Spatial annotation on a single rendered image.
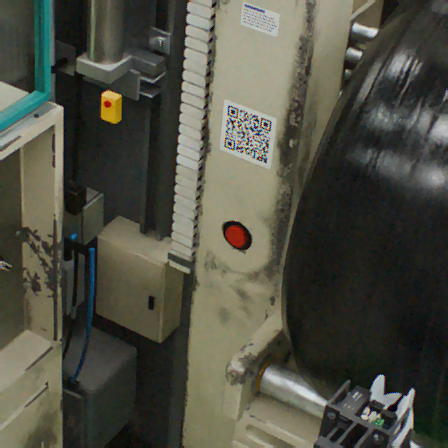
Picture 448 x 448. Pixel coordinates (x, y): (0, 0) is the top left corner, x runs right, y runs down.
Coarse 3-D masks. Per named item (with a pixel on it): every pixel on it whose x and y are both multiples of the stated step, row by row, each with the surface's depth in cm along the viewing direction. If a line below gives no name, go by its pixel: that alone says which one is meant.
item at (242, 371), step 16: (272, 320) 163; (256, 336) 160; (272, 336) 161; (240, 352) 158; (256, 352) 158; (272, 352) 162; (288, 352) 169; (240, 368) 155; (256, 368) 159; (224, 384) 158; (240, 384) 156; (256, 384) 160; (224, 400) 159; (240, 400) 158; (240, 416) 160
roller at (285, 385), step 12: (264, 372) 160; (276, 372) 159; (288, 372) 159; (264, 384) 159; (276, 384) 159; (288, 384) 158; (300, 384) 158; (276, 396) 159; (288, 396) 158; (300, 396) 157; (312, 396) 157; (300, 408) 158; (312, 408) 157; (324, 408) 156; (420, 444) 151
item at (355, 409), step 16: (352, 400) 119; (368, 400) 120; (336, 416) 118; (352, 416) 116; (368, 416) 119; (384, 416) 118; (320, 432) 119; (336, 432) 116; (352, 432) 115; (368, 432) 114; (384, 432) 115; (400, 432) 119
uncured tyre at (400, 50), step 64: (384, 64) 127; (384, 128) 124; (320, 192) 127; (384, 192) 123; (320, 256) 127; (384, 256) 123; (320, 320) 130; (384, 320) 126; (320, 384) 140; (384, 384) 131
